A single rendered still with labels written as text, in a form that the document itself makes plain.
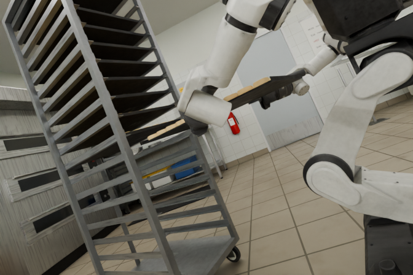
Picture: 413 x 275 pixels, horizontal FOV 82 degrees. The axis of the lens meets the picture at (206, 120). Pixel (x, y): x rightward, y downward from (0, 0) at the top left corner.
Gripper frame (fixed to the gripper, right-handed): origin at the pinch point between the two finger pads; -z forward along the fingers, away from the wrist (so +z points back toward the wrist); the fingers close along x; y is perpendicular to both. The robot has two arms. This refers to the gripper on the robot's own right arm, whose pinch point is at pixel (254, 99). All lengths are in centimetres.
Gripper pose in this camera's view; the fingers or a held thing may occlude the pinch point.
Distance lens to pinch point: 113.3
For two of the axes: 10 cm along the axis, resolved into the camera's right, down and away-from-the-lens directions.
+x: -3.8, -9.2, 0.6
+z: 9.1, -3.7, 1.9
